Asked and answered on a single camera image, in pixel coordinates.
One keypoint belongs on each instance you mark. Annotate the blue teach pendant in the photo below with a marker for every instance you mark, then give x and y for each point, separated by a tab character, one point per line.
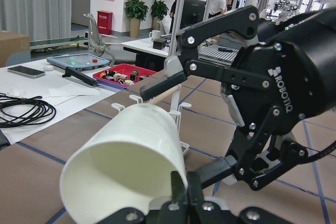
78	61

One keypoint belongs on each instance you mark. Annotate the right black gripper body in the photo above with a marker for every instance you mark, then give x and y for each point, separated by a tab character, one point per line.
275	84

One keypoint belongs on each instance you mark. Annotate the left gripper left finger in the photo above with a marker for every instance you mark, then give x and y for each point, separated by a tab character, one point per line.
162	209

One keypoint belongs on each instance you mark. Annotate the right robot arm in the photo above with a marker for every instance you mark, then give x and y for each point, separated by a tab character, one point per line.
324	40

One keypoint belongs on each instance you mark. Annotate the white wire cup rack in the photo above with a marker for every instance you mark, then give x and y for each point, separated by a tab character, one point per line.
175	109

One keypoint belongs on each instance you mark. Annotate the red parts tray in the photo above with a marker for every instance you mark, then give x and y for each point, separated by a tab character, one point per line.
122	75

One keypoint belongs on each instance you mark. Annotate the black smartphone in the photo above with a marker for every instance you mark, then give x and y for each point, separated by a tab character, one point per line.
26	71

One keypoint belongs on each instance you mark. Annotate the white ikea cup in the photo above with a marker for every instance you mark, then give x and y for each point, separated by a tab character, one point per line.
128	163

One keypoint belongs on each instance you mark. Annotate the aluminium frame post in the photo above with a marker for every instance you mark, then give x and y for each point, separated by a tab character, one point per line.
176	27

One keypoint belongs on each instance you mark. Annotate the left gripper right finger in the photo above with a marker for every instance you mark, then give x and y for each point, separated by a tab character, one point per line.
201	210

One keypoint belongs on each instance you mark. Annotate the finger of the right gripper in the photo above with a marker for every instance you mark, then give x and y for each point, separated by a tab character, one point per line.
243	23
256	157

